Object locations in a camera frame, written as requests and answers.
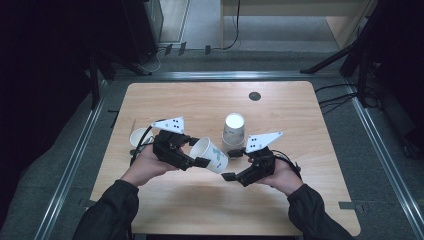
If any black floor cable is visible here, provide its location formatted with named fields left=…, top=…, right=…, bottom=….
left=314, top=83, right=358, bottom=95
left=318, top=93, right=381, bottom=115

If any black tripod stand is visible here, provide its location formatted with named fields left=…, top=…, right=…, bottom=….
left=299, top=0, right=388, bottom=108

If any person's right hand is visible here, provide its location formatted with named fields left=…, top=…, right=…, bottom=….
left=255, top=159, right=303, bottom=197

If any printed white paper cup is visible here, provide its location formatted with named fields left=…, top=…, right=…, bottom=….
left=189, top=136, right=230, bottom=175
left=129, top=127, right=155, bottom=148

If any metal floor rail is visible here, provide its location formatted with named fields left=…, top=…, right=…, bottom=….
left=34, top=79, right=109, bottom=240
left=113, top=70, right=344, bottom=83
left=344, top=78, right=424, bottom=240

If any black hanging cable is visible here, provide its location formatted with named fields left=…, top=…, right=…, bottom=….
left=222, top=0, right=242, bottom=51

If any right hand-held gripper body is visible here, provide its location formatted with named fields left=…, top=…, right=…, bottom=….
left=237, top=130, right=285, bottom=188

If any black metal stand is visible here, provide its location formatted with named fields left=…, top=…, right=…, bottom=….
left=87, top=49, right=153, bottom=110

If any grey tape strip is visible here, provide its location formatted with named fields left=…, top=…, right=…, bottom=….
left=338, top=201, right=365, bottom=214

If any light wooden desk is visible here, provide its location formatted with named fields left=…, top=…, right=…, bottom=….
left=219, top=0, right=379, bottom=50

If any right hand-held gripper cable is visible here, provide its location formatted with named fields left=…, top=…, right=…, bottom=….
left=271, top=149, right=302, bottom=183

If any person's left hand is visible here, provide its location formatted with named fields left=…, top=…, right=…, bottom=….
left=120, top=143, right=182, bottom=188

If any white floor cable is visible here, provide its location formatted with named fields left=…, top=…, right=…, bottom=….
left=141, top=46, right=168, bottom=74

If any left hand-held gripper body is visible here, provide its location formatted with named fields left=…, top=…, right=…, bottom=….
left=150, top=116, right=196, bottom=172

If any dark curtain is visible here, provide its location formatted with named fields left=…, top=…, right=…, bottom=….
left=366, top=0, right=424, bottom=160
left=0, top=0, right=128, bottom=221

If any hand-held gripper cable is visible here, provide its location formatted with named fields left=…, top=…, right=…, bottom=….
left=129, top=119, right=168, bottom=168
left=271, top=149, right=302, bottom=183

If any left hand-held gripper cable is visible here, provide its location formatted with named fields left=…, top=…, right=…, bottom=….
left=129, top=119, right=168, bottom=168

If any stack of white paper cups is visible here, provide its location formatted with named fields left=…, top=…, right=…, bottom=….
left=221, top=112, right=246, bottom=160

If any black computer tower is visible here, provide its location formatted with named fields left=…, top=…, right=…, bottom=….
left=121, top=0, right=164, bottom=66

